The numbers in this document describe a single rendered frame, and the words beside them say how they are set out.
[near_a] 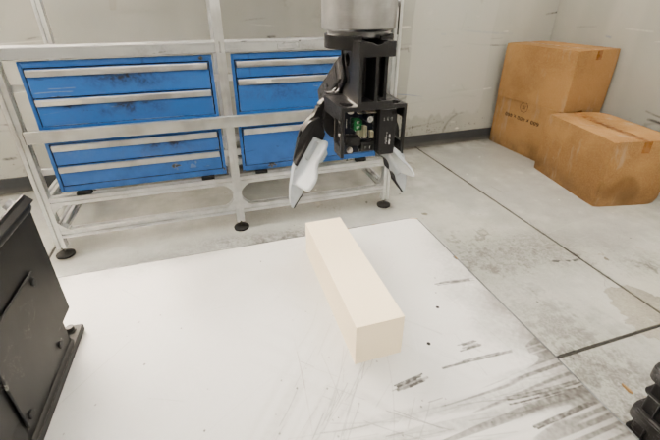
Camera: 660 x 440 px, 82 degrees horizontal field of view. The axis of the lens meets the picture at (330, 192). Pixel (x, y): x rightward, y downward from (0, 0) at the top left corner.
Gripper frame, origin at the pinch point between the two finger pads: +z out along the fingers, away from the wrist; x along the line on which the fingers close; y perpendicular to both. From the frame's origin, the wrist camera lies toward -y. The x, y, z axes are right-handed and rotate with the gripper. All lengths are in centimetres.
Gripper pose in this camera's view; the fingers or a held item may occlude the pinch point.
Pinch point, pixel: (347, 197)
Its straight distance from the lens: 49.9
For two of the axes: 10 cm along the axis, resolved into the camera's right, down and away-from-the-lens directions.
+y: 3.0, 4.3, -8.5
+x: 9.5, -1.3, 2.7
